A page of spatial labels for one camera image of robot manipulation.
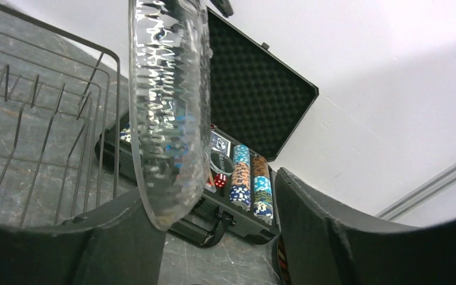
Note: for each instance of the silver round dealer button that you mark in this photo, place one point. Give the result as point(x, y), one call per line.
point(221, 163)

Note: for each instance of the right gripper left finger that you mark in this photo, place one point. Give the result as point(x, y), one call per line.
point(112, 244)

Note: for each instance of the red die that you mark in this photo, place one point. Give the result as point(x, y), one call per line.
point(220, 180)

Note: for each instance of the clear glass plate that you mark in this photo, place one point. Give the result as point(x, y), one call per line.
point(169, 105)

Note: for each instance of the black poker chip case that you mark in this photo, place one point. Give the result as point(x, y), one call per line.
point(256, 103)

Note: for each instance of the black wire dish rack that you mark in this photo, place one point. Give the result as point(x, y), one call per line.
point(59, 97)

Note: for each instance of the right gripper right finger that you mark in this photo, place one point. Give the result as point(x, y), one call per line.
point(328, 242)

